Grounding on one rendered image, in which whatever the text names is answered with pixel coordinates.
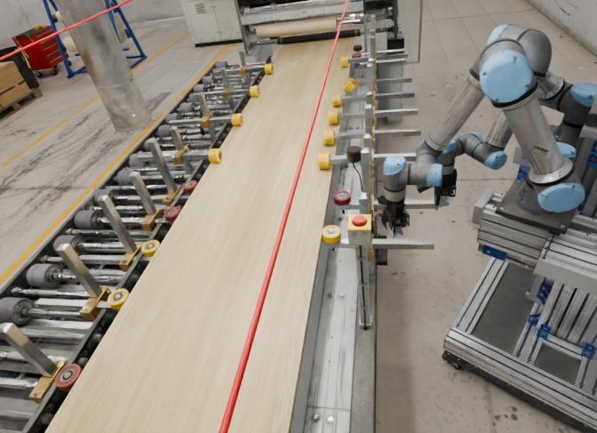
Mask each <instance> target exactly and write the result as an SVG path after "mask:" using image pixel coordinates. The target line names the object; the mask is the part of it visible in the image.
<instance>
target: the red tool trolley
mask: <svg viewBox="0 0 597 433"><path fill-rule="evenodd" d="M52 34H54V33H53V30H52V25H51V26H47V28H43V29H38V30H35V29H34V28H32V29H30V30H28V31H26V32H23V33H21V34H19V35H17V36H14V37H12V39H13V41H14V43H15V44H16V45H17V46H22V47H24V46H27V45H29V44H32V43H34V42H36V41H38V40H40V39H43V38H45V37H47V36H50V35H52ZM24 51H25V53H26V54H25V53H24V52H23V53H24V54H25V55H26V57H27V56H28V57H27V60H28V63H29V66H30V67H31V69H32V71H35V72H36V76H37V77H42V76H43V75H42V73H41V72H39V71H38V70H40V69H47V68H49V69H50V70H51V73H52V74H53V75H54V76H56V75H57V74H58V73H57V71H56V70H55V68H56V67H57V64H59V63H61V62H62V61H63V59H62V56H61V53H60V48H59V46H58V43H57V41H56V38H55V36H53V37H51V38H49V39H46V40H44V41H43V42H41V43H39V44H35V45H33V46H31V47H29V48H27V49H25V50H24ZM64 53H65V54H66V57H67V60H68V57H69V56H68V53H67V51H64ZM68 65H69V66H71V61H69V60H68Z"/></svg>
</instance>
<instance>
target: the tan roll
mask: <svg viewBox="0 0 597 433"><path fill-rule="evenodd" d="M340 22H341V20H338V21H337V16H332V17H324V18H317V19H309V20H294V21H287V22H279V23H272V24H264V25H257V27H256V30H252V31H248V35H256V34H257V37H258V38H267V37H276V36H291V35H299V34H307V33H315V32H323V31H332V30H338V25H339V24H340ZM358 22H364V19H363V18H360V19H353V20H343V23H342V24H350V23H358Z"/></svg>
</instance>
